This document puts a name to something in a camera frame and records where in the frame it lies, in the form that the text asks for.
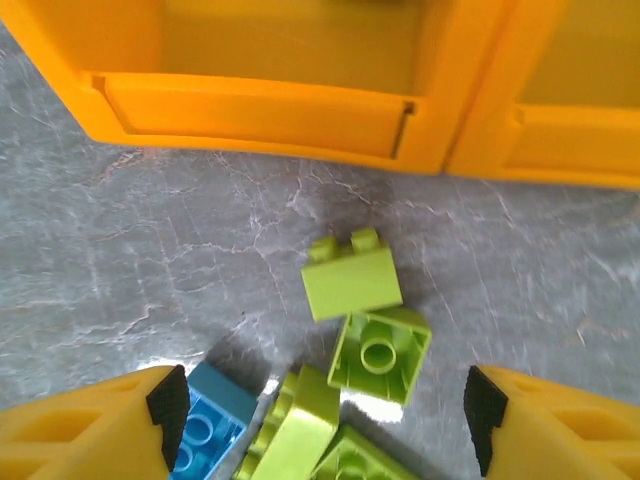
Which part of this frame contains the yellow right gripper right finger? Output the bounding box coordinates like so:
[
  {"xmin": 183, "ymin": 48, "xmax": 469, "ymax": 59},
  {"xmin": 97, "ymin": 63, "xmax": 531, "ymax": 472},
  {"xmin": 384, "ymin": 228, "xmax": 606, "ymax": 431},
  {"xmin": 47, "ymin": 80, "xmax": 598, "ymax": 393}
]
[{"xmin": 463, "ymin": 365, "xmax": 640, "ymax": 480}]

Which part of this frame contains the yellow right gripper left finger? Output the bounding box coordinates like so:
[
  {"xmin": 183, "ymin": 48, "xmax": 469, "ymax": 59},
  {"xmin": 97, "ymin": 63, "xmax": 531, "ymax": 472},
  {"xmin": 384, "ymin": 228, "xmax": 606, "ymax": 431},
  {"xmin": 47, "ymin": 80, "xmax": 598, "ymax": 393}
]
[{"xmin": 0, "ymin": 364, "xmax": 190, "ymax": 480}]

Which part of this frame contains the blue lego brick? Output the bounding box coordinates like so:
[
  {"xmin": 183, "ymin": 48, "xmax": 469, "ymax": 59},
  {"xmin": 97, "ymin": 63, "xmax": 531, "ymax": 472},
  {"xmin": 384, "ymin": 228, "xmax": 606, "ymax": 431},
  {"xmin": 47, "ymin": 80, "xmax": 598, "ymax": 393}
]
[{"xmin": 168, "ymin": 361, "xmax": 260, "ymax": 480}]

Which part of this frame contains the lime green square lego brick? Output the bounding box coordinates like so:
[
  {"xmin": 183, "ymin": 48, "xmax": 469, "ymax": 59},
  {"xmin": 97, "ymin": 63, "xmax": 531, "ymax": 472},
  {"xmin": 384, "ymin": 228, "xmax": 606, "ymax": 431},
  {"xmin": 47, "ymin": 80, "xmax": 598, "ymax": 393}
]
[
  {"xmin": 299, "ymin": 227, "xmax": 404, "ymax": 324},
  {"xmin": 327, "ymin": 306, "xmax": 434, "ymax": 406}
]

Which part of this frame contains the lime green curved lego piece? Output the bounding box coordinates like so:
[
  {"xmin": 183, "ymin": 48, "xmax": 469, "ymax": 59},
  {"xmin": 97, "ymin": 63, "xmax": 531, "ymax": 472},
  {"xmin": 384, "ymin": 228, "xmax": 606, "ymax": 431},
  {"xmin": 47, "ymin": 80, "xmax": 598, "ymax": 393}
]
[{"xmin": 233, "ymin": 364, "xmax": 342, "ymax": 480}]

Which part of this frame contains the yellow plastic storage bin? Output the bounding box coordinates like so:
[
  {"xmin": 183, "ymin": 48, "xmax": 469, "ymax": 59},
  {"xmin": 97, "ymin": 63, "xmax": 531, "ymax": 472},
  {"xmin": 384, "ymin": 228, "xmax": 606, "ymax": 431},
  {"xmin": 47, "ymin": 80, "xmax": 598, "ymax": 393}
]
[
  {"xmin": 0, "ymin": 0, "xmax": 506, "ymax": 176},
  {"xmin": 444, "ymin": 0, "xmax": 640, "ymax": 191}
]

